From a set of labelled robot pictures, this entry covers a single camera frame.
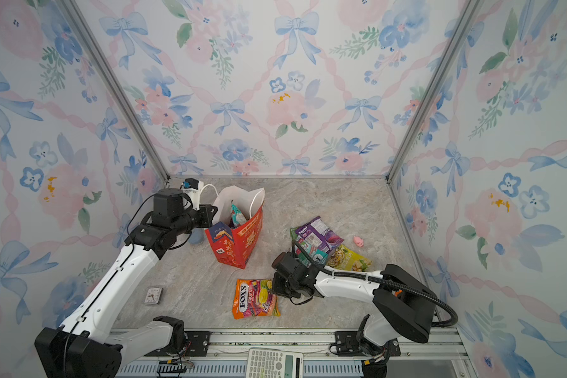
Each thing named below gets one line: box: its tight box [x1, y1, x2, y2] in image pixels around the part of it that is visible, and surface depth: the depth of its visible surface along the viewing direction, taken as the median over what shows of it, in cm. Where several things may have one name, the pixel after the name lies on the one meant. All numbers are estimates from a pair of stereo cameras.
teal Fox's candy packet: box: [230, 200, 248, 227], surface depth 85 cm
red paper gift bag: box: [204, 185, 266, 270], surface depth 82 cm
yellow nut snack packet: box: [326, 244, 373, 272], surface depth 92 cm
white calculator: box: [245, 347, 304, 378], surface depth 71 cm
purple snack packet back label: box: [295, 215, 345, 253], surface depth 98 cm
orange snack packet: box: [232, 278, 282, 320], surface depth 82 cm
